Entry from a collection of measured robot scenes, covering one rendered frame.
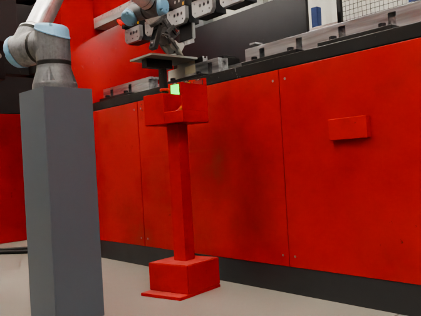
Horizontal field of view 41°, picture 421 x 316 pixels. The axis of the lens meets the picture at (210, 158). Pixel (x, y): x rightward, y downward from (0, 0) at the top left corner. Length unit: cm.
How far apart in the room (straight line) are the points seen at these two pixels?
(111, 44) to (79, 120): 165
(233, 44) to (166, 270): 154
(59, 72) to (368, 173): 106
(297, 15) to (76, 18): 131
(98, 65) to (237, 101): 140
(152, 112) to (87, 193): 48
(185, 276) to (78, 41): 177
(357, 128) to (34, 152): 106
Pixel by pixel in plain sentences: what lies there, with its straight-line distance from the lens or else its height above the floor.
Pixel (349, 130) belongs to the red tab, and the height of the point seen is 58.
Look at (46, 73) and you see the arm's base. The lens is 195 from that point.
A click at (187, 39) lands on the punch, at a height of 110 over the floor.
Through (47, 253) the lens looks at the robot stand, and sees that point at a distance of 190.
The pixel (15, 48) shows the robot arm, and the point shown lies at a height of 93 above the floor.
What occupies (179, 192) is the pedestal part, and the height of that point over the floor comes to 39.
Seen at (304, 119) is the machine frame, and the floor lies 63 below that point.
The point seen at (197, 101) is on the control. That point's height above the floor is 74.
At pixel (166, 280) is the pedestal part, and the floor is 6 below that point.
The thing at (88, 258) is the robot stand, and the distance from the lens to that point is 194.
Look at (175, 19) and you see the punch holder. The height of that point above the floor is 120.
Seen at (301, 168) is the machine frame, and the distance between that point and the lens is 202.
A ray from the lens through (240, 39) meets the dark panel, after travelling 322.
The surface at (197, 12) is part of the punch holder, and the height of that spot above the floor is 120.
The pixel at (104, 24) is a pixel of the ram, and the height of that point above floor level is 134.
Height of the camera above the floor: 50
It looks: 1 degrees up
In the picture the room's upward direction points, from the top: 3 degrees counter-clockwise
